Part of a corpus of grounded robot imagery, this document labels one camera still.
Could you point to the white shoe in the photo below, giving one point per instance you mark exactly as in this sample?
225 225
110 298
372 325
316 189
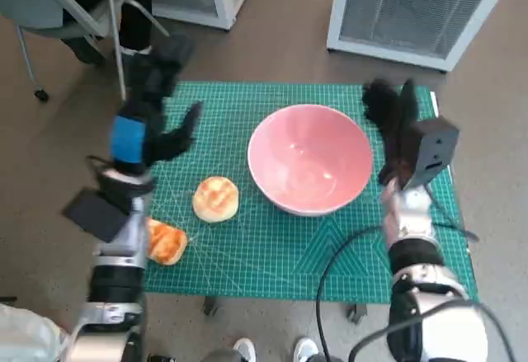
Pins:
244 349
305 349

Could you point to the orange pastry bread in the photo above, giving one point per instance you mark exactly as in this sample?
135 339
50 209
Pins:
167 242

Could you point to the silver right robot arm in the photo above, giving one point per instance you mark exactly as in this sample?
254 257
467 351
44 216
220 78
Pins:
412 213

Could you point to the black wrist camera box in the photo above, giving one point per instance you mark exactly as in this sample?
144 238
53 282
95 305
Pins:
437 147
95 215

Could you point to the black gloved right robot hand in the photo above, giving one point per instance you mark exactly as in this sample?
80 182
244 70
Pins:
398 131

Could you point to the table caster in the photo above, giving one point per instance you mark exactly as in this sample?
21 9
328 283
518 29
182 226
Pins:
211 306
357 313

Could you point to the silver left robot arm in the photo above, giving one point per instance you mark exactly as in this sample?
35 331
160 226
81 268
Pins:
115 271

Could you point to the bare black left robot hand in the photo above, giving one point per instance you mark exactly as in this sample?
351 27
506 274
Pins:
128 139

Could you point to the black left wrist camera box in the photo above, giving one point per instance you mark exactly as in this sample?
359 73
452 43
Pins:
95 215

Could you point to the round pale bread bun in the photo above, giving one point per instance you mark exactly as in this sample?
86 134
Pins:
215 199

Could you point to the large white mesh cabinet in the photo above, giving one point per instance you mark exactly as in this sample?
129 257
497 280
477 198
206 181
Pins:
412 11

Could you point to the pink bowl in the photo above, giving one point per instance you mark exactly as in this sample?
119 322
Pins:
309 151

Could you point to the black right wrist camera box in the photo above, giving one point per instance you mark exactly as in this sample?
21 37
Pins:
437 147

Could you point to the green cutting mat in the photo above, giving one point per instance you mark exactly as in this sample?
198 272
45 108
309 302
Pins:
268 246

